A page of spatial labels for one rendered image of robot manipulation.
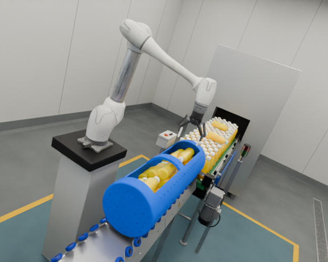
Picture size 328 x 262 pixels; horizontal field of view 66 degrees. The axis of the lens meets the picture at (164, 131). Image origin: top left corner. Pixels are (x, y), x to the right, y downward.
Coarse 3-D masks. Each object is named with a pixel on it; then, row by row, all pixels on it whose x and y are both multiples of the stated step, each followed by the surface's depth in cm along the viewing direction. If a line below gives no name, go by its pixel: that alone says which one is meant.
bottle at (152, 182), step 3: (150, 177) 133; (153, 177) 134; (144, 180) 131; (147, 180) 129; (150, 180) 129; (153, 180) 130; (156, 180) 133; (147, 183) 126; (150, 183) 128; (153, 183) 129; (156, 183) 131; (150, 186) 126; (153, 186) 128; (156, 186) 131; (153, 189) 128
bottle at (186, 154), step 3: (186, 150) 180; (189, 150) 182; (192, 150) 185; (180, 153) 176; (183, 153) 174; (186, 153) 176; (189, 153) 178; (192, 153) 183; (180, 156) 172; (183, 156) 172; (186, 156) 174; (189, 156) 177; (183, 159) 171; (186, 159) 174; (183, 162) 175
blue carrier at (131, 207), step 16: (176, 144) 197; (192, 144) 186; (160, 160) 182; (176, 160) 152; (192, 160) 166; (128, 176) 139; (176, 176) 141; (192, 176) 163; (112, 192) 120; (128, 192) 116; (144, 192) 114; (160, 192) 122; (176, 192) 138; (112, 208) 122; (128, 208) 118; (144, 208) 114; (160, 208) 120; (112, 224) 124; (128, 224) 120; (144, 224) 116
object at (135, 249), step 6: (180, 198) 172; (174, 204) 163; (168, 210) 155; (162, 216) 148; (156, 222) 141; (156, 228) 139; (150, 234) 133; (144, 240) 128; (138, 246) 123; (126, 258) 113; (132, 258) 117
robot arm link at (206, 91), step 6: (204, 78) 152; (210, 78) 151; (204, 84) 150; (210, 84) 149; (216, 84) 151; (198, 90) 153; (204, 90) 150; (210, 90) 149; (198, 96) 152; (204, 96) 150; (210, 96) 151; (198, 102) 153; (204, 102) 152
